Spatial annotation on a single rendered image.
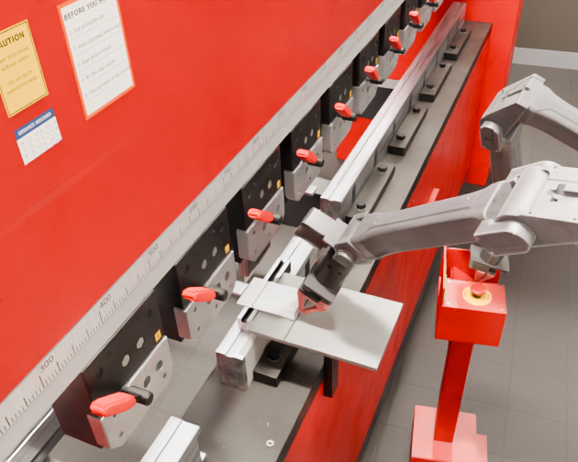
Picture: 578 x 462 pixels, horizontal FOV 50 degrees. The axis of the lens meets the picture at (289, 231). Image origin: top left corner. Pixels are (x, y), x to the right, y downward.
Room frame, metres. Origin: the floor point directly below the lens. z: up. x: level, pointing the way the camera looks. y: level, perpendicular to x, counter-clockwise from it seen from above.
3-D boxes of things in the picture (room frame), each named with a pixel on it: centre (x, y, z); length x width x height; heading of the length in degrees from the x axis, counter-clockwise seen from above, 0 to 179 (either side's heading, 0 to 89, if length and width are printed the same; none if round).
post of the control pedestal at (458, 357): (1.19, -0.47, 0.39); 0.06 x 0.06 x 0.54; 76
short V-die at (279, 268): (0.97, 0.05, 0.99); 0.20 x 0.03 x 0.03; 155
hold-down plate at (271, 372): (0.95, 0.00, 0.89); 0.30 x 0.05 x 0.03; 155
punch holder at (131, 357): (0.55, 0.25, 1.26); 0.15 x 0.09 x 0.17; 155
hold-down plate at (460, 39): (2.55, -0.75, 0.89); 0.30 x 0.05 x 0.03; 155
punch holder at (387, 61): (1.64, -0.26, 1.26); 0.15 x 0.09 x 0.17; 155
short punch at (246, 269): (0.94, 0.07, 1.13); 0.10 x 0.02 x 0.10; 155
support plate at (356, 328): (0.88, -0.07, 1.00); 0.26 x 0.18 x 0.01; 65
